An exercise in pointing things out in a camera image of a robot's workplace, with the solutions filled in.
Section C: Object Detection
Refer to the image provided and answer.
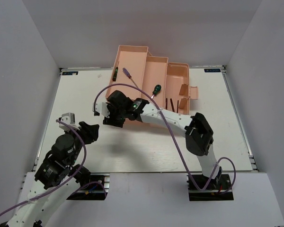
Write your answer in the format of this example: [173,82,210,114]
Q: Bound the blue handled screwdriver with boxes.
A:
[122,68,142,90]

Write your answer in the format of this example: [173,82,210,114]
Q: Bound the pink plastic toolbox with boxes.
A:
[106,45,198,115]

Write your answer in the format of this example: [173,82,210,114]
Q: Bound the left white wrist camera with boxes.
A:
[58,113,77,131]

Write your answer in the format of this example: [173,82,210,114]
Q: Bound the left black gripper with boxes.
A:
[64,120,100,165]

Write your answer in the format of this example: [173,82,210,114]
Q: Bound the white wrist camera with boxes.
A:
[58,113,77,131]
[93,102,110,118]

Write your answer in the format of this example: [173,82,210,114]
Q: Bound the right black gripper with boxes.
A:
[104,102,127,128]

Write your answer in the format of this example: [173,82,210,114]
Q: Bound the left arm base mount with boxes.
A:
[67,174,110,201]

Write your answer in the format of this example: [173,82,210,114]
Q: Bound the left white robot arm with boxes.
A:
[0,119,103,227]

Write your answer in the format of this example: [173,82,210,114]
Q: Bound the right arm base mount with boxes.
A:
[186,174,234,201]

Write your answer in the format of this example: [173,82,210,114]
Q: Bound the black green precision screwdriver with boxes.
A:
[112,61,119,82]

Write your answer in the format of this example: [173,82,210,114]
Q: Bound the green stubby screwdriver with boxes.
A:
[151,84,161,99]

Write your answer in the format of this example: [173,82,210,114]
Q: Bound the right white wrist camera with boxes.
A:
[93,102,110,118]

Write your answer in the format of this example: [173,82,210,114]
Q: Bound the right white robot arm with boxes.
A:
[96,90,222,190]

